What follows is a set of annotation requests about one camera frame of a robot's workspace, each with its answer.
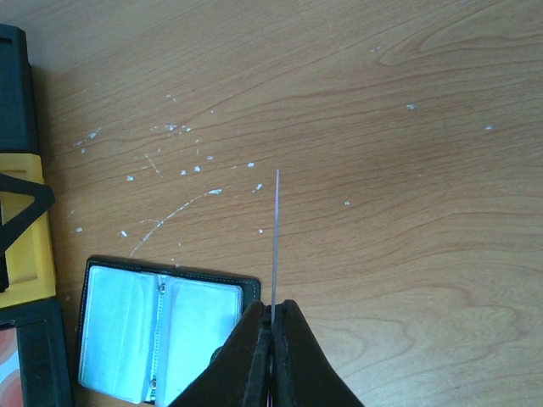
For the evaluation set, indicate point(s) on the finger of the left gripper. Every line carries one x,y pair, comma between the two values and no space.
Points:
26,264

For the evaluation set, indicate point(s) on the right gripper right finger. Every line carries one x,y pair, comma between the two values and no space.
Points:
301,374

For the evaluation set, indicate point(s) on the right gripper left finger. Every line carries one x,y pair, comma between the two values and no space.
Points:
239,374

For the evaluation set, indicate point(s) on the yellow card bin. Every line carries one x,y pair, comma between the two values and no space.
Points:
26,166

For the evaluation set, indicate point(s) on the right black card bin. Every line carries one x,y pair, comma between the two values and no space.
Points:
18,113

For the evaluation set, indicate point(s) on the red white card stack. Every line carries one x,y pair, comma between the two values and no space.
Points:
11,394

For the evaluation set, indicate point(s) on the black card holder wallet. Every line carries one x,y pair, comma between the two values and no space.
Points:
147,331

